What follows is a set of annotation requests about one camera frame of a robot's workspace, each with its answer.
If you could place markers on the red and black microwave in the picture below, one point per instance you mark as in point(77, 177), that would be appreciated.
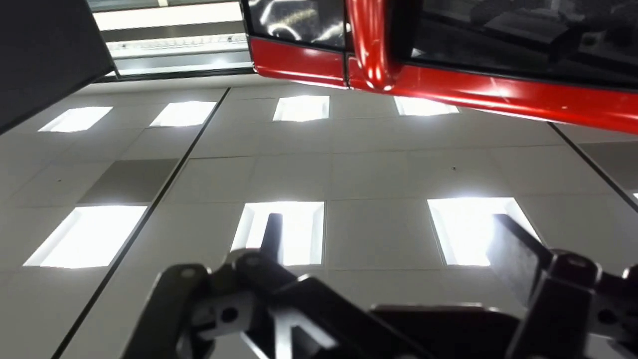
point(300, 52)

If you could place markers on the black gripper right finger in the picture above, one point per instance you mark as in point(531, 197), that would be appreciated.
point(565, 299)

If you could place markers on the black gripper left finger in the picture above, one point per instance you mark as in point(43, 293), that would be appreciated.
point(252, 291)

